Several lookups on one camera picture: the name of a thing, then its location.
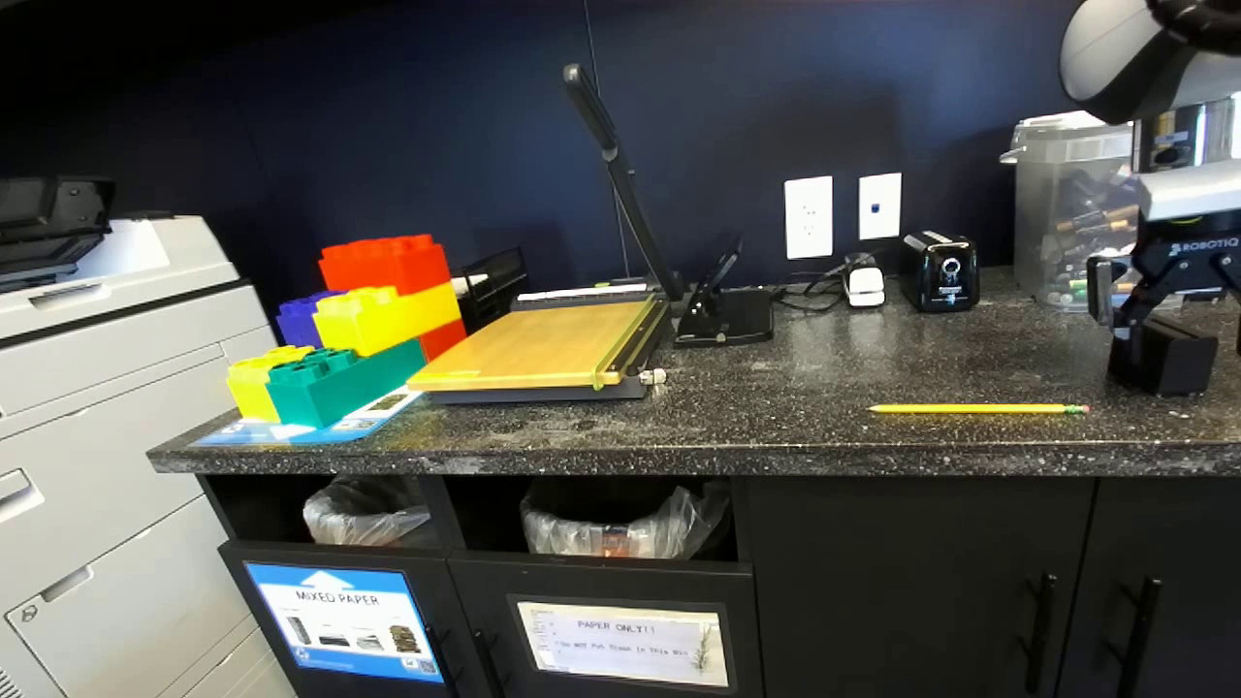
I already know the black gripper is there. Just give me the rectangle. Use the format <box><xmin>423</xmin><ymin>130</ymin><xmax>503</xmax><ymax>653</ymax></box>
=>
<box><xmin>1087</xmin><ymin>209</ymin><xmax>1241</xmax><ymax>353</ymax></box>

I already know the black rectangular box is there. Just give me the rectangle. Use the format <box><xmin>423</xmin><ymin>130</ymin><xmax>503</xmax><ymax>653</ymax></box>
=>
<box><xmin>1107</xmin><ymin>309</ymin><xmax>1221</xmax><ymax>400</ymax></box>

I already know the clear plastic bin of markers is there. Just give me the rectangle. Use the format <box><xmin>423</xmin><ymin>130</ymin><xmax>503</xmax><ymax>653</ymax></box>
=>
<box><xmin>997</xmin><ymin>108</ymin><xmax>1156</xmax><ymax>313</ymax></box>

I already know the yellow pencil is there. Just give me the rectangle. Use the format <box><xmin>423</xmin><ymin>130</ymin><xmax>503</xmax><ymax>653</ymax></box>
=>
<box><xmin>865</xmin><ymin>400</ymin><xmax>1093</xmax><ymax>423</ymax></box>

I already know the black electric pencil sharpener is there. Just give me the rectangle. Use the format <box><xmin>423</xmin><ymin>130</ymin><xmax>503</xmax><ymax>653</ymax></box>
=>
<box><xmin>896</xmin><ymin>229</ymin><xmax>984</xmax><ymax>317</ymax></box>

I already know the small white desk device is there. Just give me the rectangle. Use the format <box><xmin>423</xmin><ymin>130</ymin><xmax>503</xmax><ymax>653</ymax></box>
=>
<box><xmin>837</xmin><ymin>254</ymin><xmax>891</xmax><ymax>313</ymax></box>

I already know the black cabinet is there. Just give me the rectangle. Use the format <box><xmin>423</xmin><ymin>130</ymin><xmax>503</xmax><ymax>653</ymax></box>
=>
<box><xmin>194</xmin><ymin>470</ymin><xmax>1241</xmax><ymax>698</ymax></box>

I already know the black hole punch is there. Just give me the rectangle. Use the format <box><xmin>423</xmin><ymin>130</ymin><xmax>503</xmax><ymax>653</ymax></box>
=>
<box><xmin>669</xmin><ymin>247</ymin><xmax>781</xmax><ymax>353</ymax></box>

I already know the clear trash bag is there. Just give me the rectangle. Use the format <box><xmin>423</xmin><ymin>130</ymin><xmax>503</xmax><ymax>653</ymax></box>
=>
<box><xmin>515</xmin><ymin>483</ymin><xmax>731</xmax><ymax>564</ymax></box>

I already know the wooden paper cutter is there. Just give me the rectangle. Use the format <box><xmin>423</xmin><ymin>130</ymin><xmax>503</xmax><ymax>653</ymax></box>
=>
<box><xmin>407</xmin><ymin>63</ymin><xmax>692</xmax><ymax>412</ymax></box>

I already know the white paper sign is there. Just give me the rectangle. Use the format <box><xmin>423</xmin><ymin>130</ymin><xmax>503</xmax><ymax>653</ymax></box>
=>
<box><xmin>511</xmin><ymin>598</ymin><xmax>734</xmax><ymax>693</ymax></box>

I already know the black stapler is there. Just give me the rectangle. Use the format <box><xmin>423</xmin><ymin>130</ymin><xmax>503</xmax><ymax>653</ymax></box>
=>
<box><xmin>449</xmin><ymin>247</ymin><xmax>533</xmax><ymax>334</ymax></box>

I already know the large yellow toy block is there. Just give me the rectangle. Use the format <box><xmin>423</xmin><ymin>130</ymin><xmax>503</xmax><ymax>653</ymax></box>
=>
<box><xmin>309</xmin><ymin>281</ymin><xmax>467</xmax><ymax>362</ymax></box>

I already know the grey trash bag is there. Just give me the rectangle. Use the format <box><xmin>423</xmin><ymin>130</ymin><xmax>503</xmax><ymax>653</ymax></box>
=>
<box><xmin>300</xmin><ymin>475</ymin><xmax>437</xmax><ymax>551</ymax></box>

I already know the green toy block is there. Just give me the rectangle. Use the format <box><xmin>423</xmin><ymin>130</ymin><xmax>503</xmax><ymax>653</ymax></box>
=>
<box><xmin>265</xmin><ymin>337</ymin><xmax>429</xmax><ymax>430</ymax></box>

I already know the blue printed paper sheet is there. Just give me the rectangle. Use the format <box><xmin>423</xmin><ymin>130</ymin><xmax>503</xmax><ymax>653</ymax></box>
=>
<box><xmin>189</xmin><ymin>386</ymin><xmax>436</xmax><ymax>453</ymax></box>

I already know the purple toy block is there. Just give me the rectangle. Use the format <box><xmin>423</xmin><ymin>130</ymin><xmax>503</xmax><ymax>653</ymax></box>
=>
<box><xmin>276</xmin><ymin>293</ymin><xmax>334</xmax><ymax>348</ymax></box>

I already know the blue recycling sign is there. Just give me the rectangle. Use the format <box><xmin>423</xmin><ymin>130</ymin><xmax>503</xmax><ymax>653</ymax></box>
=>
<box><xmin>242</xmin><ymin>560</ymin><xmax>449</xmax><ymax>688</ymax></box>

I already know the small yellow toy block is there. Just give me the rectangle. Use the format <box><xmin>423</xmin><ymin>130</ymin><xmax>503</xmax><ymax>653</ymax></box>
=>
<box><xmin>224</xmin><ymin>343</ymin><xmax>313</xmax><ymax>426</ymax></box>

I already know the grey office copier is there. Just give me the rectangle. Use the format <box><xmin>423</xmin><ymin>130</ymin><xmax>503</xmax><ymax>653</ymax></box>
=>
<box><xmin>0</xmin><ymin>214</ymin><xmax>300</xmax><ymax>698</ymax></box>

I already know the black copier tray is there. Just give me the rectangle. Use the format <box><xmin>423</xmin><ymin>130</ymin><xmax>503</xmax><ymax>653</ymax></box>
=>
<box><xmin>0</xmin><ymin>170</ymin><xmax>120</xmax><ymax>287</ymax></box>

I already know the white wall plate with port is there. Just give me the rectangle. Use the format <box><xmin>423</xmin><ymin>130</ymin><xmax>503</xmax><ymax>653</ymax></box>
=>
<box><xmin>853</xmin><ymin>167</ymin><xmax>906</xmax><ymax>247</ymax></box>

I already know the black cabinet door handle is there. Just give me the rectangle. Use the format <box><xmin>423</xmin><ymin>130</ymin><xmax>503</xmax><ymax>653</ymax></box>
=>
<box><xmin>1112</xmin><ymin>571</ymin><xmax>1168</xmax><ymax>698</ymax></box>
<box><xmin>1019</xmin><ymin>571</ymin><xmax>1062</xmax><ymax>698</ymax></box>

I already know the black cable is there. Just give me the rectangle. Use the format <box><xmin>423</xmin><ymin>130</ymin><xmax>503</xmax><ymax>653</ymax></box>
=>
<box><xmin>771</xmin><ymin>269</ymin><xmax>853</xmax><ymax>322</ymax></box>

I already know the blank white wall plate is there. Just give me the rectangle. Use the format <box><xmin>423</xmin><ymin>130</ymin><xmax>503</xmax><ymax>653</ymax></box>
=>
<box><xmin>781</xmin><ymin>170</ymin><xmax>837</xmax><ymax>269</ymax></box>

